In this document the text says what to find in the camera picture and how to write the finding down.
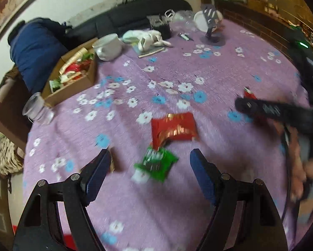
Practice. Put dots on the red gold snack packet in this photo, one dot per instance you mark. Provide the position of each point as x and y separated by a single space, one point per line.
172 129

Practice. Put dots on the pale green cloth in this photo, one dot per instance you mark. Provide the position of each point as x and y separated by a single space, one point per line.
131 36

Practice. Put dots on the cardboard box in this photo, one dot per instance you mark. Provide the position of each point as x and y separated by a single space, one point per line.
75 83

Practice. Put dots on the brown snack bar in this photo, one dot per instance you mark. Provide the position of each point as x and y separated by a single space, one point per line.
114 159

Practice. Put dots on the brown armchair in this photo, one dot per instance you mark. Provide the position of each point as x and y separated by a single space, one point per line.
5 109

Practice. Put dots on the small red snack packet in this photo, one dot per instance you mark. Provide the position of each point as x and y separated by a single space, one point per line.
249 92

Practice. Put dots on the red tray with white inside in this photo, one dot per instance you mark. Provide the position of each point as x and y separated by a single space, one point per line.
16 230

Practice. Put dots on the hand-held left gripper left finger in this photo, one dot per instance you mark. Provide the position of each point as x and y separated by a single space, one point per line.
97 174

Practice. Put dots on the framed wall picture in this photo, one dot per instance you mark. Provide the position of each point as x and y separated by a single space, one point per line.
5 7

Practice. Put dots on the patterned blanket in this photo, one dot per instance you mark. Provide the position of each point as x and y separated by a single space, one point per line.
7 157

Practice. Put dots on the clear glass jar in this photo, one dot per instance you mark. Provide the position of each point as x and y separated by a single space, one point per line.
37 108

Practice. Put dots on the small lighter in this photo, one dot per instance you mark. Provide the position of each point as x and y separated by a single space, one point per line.
185 36

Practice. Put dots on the black pen holder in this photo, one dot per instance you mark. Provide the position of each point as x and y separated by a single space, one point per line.
164 28

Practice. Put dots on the person's right hand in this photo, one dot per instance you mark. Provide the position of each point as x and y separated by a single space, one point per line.
298 177

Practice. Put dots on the purple floral tablecloth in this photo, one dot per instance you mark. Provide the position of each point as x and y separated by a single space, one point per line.
219 65

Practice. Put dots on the green snack packet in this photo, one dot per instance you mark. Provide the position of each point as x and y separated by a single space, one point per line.
156 163

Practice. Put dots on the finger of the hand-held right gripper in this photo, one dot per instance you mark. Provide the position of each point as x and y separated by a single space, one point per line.
258 108

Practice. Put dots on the blue jacket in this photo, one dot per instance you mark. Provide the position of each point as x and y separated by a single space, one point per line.
33 52

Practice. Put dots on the dark sofa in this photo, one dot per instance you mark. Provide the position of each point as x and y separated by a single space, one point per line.
135 13

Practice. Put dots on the white plate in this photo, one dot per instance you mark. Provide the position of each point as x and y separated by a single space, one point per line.
200 22

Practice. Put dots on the brown brick-pattern ledge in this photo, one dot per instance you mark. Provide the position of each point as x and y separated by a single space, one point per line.
258 23

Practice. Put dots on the clear plastic container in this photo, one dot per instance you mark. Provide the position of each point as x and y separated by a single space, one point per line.
182 17

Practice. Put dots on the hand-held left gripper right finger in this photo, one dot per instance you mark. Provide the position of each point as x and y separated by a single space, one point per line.
203 177

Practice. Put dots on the white bowl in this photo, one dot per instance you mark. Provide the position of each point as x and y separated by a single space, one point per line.
108 47

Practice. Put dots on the pile of mixed snack packets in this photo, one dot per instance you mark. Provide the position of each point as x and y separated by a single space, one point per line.
73 68

